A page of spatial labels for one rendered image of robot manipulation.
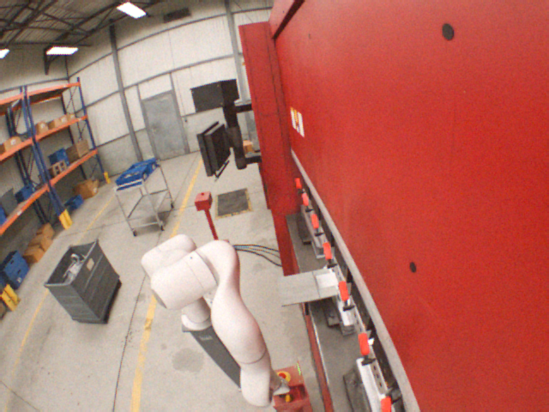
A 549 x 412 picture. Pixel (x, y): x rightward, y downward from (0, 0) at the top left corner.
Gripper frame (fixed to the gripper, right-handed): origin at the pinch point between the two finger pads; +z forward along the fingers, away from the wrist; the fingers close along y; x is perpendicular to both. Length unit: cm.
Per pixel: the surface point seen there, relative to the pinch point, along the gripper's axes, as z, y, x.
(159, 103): -125, 204, -762
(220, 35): -273, -37, -755
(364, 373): -9.6, -33.8, 6.2
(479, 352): -77, -35, 30
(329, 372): -1.0, -22.2, -3.0
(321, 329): -0.8, -25.3, -26.0
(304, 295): -13.6, -22.8, -38.9
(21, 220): -50, 586, -370
